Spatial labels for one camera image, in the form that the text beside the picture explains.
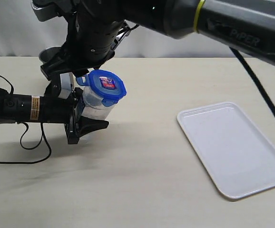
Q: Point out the blue plastic snap lid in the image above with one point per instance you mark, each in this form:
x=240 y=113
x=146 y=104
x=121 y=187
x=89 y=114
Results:
x=104 y=83

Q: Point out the clear tall plastic container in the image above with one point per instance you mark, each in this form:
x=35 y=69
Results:
x=95 y=106

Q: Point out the white rectangular plastic tray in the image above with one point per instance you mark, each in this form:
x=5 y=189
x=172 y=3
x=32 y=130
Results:
x=237 y=156

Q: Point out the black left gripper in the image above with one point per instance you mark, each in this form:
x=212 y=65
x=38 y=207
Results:
x=56 y=110

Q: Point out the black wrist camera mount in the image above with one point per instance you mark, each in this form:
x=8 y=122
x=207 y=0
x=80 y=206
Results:
x=61 y=86

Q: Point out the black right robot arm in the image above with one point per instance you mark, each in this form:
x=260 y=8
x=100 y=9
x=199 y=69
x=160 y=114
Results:
x=95 y=27

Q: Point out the stainless steel cup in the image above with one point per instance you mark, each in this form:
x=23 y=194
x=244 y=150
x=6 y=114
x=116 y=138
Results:
x=48 y=53

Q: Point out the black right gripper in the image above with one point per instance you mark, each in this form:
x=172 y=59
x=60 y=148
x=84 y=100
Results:
x=60 y=64

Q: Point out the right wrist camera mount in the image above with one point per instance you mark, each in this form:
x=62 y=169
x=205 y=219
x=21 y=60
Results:
x=48 y=9

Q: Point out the white fabric backdrop curtain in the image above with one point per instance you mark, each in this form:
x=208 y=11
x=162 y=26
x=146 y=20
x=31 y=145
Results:
x=21 y=34

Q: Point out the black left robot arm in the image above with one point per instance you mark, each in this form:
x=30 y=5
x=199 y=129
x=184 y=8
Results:
x=15 y=108

